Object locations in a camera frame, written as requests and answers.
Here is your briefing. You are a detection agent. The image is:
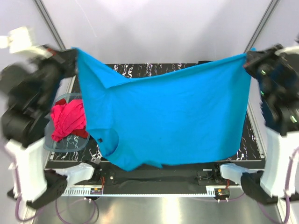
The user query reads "blue t shirt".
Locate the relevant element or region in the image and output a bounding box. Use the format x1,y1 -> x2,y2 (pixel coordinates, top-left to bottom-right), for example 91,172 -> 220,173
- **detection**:
77,50 -> 251,171

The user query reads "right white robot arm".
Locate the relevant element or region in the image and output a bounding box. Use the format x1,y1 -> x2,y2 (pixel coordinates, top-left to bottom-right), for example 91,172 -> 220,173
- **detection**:
219,44 -> 299,205

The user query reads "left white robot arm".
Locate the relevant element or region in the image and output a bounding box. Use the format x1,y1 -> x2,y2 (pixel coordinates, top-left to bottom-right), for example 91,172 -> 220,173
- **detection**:
0,45 -> 95,210

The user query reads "pink t shirt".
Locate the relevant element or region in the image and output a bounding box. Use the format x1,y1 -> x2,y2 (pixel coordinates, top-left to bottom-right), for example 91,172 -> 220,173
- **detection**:
50,99 -> 87,142

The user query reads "clear blue plastic basket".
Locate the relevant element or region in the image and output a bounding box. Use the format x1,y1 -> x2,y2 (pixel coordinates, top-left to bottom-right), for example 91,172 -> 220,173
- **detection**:
43,93 -> 90,153

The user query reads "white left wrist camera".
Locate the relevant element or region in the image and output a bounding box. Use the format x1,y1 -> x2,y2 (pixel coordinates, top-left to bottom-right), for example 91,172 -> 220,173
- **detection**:
0,26 -> 34,54

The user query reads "aluminium rail frame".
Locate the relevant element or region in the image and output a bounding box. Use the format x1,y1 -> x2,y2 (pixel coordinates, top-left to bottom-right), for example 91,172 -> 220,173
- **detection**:
30,168 -> 285,199

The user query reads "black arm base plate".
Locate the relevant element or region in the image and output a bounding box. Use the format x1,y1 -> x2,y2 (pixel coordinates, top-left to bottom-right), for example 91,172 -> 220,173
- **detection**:
78,162 -> 234,186

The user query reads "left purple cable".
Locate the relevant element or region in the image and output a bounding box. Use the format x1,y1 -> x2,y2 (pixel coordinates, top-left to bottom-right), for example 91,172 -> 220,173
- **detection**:
9,140 -> 101,224

